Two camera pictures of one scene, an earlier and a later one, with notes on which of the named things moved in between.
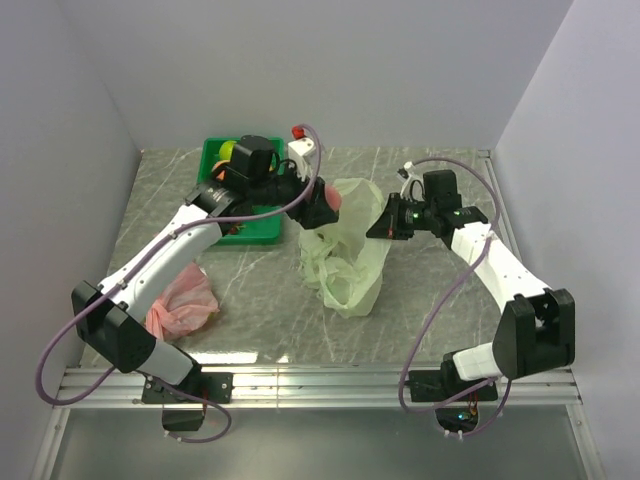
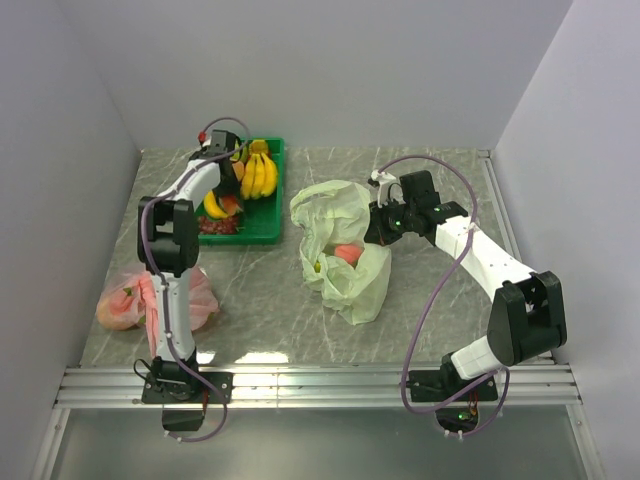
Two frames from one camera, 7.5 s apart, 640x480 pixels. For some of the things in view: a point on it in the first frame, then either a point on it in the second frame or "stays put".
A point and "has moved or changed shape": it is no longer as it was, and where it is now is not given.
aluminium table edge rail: x=109 y=388 stays put
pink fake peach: x=333 y=196 -> x=349 y=252
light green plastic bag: x=339 y=259 has moved or changed shape
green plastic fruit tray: x=261 y=230 stays put
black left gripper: x=316 y=211 -> x=231 y=187
